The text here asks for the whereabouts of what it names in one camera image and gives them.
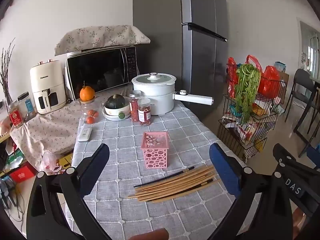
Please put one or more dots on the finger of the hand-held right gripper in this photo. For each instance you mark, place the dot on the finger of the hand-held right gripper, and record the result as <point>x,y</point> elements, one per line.
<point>290,158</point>
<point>314,156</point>

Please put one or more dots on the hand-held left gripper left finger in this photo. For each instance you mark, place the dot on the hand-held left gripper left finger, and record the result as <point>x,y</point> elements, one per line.
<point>96,163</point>

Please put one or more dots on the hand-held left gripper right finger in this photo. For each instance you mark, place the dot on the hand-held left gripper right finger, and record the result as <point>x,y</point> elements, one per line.
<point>223,166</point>

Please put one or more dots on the bunch of chopsticks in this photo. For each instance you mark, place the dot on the bunch of chopsticks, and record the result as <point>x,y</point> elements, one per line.
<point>175,183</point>

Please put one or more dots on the pink perforated utensil holder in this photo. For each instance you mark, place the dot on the pink perforated utensil holder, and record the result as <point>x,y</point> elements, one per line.
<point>155,152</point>

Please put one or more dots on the white remote control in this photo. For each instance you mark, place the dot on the white remote control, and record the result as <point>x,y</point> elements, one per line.
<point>85,134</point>

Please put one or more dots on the pink plastic bag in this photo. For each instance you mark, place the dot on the pink plastic bag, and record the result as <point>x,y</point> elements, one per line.
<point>51,161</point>

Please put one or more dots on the black dining table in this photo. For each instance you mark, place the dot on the black dining table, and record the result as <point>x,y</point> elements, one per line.
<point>311,110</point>

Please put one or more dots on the white plate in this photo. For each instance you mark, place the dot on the white plate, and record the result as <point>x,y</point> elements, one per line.
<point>110,118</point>

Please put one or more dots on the clear jar with small oranges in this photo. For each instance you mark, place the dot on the clear jar with small oranges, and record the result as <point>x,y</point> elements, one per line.
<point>90,116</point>

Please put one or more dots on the floral tablecloth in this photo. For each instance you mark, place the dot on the floral tablecloth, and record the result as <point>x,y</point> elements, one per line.
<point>52,132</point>

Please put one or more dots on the white bowl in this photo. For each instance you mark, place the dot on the white bowl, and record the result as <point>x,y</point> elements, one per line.
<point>113,111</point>

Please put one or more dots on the green squash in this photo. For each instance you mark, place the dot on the green squash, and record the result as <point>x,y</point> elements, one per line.
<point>115,101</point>

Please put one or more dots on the tall jar with red contents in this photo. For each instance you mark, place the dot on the tall jar with red contents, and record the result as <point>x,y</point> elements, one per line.
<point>134,110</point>

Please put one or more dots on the short jar with red label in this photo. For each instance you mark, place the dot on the short jar with red label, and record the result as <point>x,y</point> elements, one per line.
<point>144,113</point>

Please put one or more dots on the orange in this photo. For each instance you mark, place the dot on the orange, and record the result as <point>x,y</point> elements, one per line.
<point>87,93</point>

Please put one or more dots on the brown cardboard box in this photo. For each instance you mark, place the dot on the brown cardboard box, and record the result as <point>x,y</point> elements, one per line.
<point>284,87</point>

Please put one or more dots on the black chair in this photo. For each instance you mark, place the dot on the black chair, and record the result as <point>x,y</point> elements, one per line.
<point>301,85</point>

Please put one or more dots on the red box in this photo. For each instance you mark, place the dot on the red box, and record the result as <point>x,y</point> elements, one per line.
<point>23,174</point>

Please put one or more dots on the grey checked tablecloth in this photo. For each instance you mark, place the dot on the grey checked tablecloth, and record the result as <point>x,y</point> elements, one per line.
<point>155,220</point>

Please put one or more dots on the red plastic bag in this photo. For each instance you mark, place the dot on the red plastic bag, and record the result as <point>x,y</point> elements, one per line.
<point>231,77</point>
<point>268,80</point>

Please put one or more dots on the green white bag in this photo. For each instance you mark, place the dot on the green white bag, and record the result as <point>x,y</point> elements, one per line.
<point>15,156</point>

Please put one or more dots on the glass jar with black lid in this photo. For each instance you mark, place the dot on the glass jar with black lid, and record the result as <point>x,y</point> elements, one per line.
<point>28,107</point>

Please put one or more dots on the white electric pot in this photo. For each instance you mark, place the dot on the white electric pot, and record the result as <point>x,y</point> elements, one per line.
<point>155,97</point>

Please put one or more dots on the black microwave oven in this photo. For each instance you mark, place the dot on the black microwave oven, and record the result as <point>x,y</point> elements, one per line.
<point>97,71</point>

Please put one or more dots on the blue white box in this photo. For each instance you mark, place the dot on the blue white box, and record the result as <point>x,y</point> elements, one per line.
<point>280,66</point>

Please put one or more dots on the glass jar with red label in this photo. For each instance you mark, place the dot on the glass jar with red label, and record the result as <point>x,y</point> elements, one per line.
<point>15,117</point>

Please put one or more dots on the cream air fryer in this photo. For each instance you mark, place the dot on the cream air fryer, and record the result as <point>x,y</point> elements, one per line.
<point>46,85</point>

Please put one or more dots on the glass door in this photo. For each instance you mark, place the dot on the glass door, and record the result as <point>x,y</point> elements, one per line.
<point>310,50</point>

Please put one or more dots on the dried branches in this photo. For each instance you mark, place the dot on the dried branches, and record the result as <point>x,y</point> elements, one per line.
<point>6,75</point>

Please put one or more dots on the floral microwave cover cloth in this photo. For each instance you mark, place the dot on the floral microwave cover cloth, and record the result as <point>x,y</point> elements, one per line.
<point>100,36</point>

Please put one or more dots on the grey refrigerator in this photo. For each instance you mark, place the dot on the grey refrigerator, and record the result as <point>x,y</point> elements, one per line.
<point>160,42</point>

